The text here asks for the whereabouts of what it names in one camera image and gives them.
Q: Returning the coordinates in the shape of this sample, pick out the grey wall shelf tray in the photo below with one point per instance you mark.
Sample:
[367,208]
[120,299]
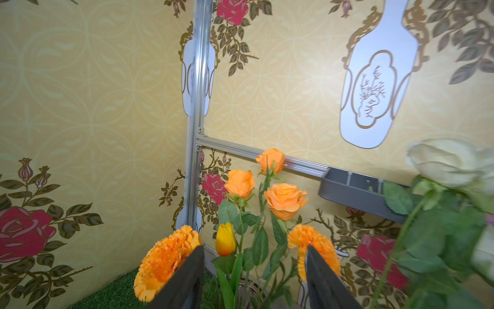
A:
[354,190]

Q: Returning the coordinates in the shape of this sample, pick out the orange rose flower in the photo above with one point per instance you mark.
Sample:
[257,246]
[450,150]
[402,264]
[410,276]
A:
[239,187]

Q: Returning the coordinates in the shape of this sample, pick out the green artificial grass mat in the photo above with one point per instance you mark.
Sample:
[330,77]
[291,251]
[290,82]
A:
[119,294]

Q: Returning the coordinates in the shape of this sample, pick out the orange carnation flower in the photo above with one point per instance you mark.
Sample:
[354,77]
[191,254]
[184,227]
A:
[163,260]

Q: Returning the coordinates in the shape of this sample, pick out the orange tulip flower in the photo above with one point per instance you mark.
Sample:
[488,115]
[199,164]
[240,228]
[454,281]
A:
[229,265]

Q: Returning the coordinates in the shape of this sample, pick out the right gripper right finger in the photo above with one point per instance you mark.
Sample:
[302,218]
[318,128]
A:
[325,289]

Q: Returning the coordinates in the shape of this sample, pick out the cream rose flower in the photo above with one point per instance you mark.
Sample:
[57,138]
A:
[448,232]

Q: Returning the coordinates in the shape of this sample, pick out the orange marigold flower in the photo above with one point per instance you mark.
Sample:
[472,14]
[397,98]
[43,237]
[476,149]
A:
[303,236]

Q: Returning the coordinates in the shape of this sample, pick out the purple ribbed glass vase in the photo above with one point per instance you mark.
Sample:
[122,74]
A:
[250,295]

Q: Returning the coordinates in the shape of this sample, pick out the small orange flower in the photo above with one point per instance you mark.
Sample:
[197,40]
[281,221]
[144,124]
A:
[271,162]
[284,202]

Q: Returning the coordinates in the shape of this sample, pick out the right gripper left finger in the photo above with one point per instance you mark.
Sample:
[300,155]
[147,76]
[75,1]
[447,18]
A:
[184,289]

